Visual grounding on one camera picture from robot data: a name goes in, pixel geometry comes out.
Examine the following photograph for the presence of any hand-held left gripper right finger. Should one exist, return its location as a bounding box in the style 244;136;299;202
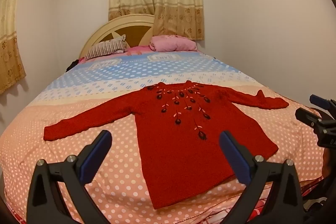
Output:
219;131;305;224

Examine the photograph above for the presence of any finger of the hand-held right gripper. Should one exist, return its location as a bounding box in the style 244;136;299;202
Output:
309;94;336;112
295;108;324;130

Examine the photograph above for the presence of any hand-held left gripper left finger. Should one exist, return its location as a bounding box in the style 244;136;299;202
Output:
26;130;113;224

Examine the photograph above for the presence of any red embroidered sweater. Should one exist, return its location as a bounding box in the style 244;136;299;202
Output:
43;80;290;210

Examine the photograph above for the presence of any person's right forearm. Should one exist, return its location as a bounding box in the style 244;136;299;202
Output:
322;147;336;180

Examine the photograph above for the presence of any polka dot bed sheet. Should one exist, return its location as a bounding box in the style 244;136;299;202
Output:
0;50;328;224

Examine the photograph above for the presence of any red checked cloth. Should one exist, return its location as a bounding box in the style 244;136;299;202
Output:
236;182;326;224

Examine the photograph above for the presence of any dark cloth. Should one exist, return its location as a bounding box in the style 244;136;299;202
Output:
65;58;86;73

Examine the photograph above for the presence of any striped pillow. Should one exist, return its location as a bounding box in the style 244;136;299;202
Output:
84;34;128;60

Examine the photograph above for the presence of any pink blanket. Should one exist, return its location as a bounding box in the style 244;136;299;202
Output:
79;46;151;64

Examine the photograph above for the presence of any cream wooden headboard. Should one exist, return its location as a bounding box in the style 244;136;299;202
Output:
79;14;155;57

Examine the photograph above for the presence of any pink pillow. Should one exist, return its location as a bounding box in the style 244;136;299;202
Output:
149;35;198;52

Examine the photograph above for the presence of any beige floral side curtain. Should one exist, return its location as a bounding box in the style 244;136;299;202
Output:
0;0;29;94

